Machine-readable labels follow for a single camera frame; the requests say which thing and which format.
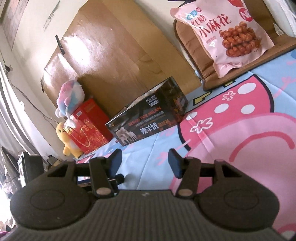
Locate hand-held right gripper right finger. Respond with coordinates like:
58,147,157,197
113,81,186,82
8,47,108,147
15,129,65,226
168,148,253,198

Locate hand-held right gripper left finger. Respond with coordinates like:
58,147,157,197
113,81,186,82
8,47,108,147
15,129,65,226
47,148,125,198

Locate red box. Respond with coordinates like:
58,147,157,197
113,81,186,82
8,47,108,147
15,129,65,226
67,98,114,155

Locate yellow plush toy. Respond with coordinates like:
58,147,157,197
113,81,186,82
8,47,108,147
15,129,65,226
55,122,84,157

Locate black printed carton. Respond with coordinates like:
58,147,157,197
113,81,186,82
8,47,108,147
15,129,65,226
105,76,189,146

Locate printed blanket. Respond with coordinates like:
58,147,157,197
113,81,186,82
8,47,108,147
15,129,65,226
73,49,296,241

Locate pastel unicorn plush toy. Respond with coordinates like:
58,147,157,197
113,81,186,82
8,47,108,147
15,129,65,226
55,77,84,127

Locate brown round stool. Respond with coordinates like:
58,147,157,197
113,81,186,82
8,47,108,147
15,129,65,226
173,19,296,91

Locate pink snack bag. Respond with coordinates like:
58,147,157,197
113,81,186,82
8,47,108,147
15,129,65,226
170,0,275,78

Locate wall poster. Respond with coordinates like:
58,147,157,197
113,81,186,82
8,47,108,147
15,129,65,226
0,0,24,51

